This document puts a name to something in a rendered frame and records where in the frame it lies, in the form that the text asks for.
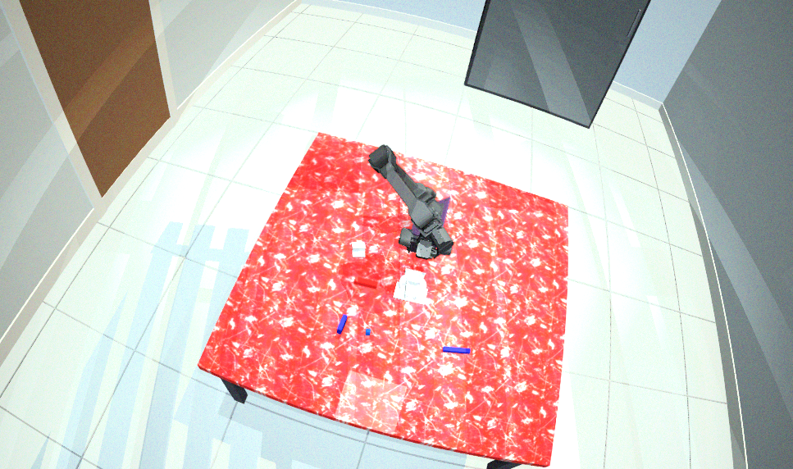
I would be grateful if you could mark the red flat bar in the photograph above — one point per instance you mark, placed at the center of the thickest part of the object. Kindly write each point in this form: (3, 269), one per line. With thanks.
(366, 283)

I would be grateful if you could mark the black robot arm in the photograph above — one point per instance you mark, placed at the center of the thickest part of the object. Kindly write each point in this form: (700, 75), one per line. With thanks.
(423, 207)

